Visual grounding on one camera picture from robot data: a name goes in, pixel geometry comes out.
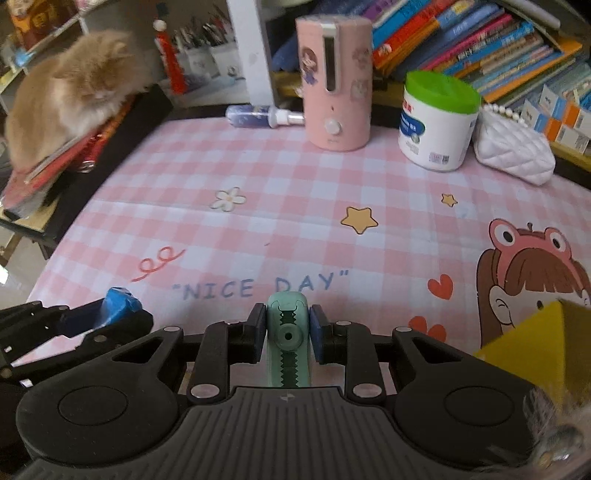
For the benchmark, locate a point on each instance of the red doll pen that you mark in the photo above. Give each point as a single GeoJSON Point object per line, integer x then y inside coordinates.
{"type": "Point", "coordinates": [168, 55]}

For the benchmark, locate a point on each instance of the cluttered white shelf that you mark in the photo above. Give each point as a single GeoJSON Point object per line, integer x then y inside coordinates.
{"type": "Point", "coordinates": [37, 23]}

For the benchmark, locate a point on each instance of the white flat case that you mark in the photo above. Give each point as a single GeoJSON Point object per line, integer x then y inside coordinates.
{"type": "Point", "coordinates": [531, 10]}

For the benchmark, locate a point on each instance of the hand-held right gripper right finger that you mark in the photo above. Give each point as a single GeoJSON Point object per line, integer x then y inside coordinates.
{"type": "Point", "coordinates": [316, 334]}

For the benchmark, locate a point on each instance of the wooden bookshelf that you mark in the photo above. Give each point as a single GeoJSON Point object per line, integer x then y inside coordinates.
{"type": "Point", "coordinates": [251, 50]}

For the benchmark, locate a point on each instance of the pink checked tablecloth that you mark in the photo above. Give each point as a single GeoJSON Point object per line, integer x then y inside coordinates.
{"type": "Point", "coordinates": [300, 217]}

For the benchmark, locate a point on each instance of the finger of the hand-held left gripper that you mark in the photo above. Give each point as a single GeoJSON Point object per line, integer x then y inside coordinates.
{"type": "Point", "coordinates": [124, 330]}
{"type": "Point", "coordinates": [83, 318]}

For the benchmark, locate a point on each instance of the black side table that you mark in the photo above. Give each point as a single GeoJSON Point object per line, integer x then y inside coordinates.
{"type": "Point", "coordinates": [106, 157]}

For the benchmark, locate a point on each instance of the white pen holders with pencils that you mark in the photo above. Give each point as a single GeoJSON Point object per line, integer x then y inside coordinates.
{"type": "Point", "coordinates": [207, 55]}

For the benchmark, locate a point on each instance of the yellow cardboard box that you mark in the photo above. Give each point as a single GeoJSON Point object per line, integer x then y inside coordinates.
{"type": "Point", "coordinates": [545, 350]}

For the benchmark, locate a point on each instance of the white jar green lid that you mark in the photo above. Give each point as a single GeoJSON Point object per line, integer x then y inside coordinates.
{"type": "Point", "coordinates": [438, 124]}

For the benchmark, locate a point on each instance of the red folders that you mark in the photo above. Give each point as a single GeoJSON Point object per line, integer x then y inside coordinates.
{"type": "Point", "coordinates": [51, 170]}

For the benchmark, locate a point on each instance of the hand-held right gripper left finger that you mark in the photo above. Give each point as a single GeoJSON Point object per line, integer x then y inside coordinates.
{"type": "Point", "coordinates": [256, 334]}

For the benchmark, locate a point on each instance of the pink humidifier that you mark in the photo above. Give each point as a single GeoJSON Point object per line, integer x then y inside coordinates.
{"type": "Point", "coordinates": [334, 92]}

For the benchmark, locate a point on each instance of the orange and blue small box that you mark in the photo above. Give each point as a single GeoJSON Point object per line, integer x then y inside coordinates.
{"type": "Point", "coordinates": [558, 131]}
{"type": "Point", "coordinates": [570, 104]}

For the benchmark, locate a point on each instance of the small spray bottle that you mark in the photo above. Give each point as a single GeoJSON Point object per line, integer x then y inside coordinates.
{"type": "Point", "coordinates": [251, 115]}

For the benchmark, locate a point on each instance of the orange fluffy cat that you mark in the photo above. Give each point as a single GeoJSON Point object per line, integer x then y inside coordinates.
{"type": "Point", "coordinates": [78, 92]}

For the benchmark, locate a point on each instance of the white quilted purse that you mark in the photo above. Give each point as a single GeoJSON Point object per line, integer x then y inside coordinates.
{"type": "Point", "coordinates": [515, 152]}

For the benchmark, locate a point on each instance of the small blue item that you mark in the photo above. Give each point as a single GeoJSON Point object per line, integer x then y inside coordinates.
{"type": "Point", "coordinates": [121, 307]}

